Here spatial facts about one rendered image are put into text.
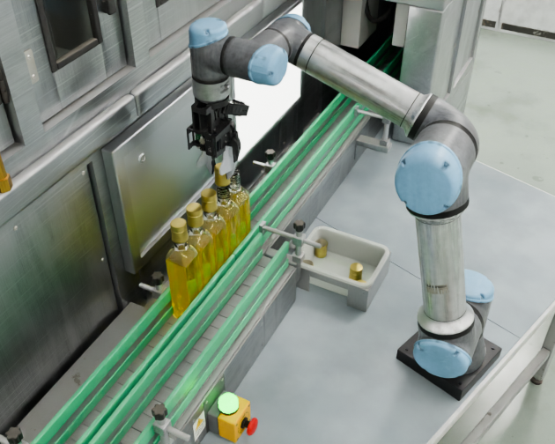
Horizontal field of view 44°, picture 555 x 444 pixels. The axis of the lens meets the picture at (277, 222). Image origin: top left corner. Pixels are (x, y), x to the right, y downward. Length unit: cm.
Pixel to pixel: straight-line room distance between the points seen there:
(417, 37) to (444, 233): 109
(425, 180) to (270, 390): 69
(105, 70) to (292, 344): 80
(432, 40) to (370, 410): 118
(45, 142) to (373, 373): 92
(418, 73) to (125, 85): 116
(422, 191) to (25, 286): 76
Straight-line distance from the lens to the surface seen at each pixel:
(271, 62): 129
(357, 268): 185
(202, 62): 135
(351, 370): 170
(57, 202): 138
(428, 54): 229
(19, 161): 126
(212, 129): 143
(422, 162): 121
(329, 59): 138
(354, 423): 162
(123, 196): 148
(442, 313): 142
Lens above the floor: 209
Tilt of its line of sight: 40 degrees down
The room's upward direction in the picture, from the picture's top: straight up
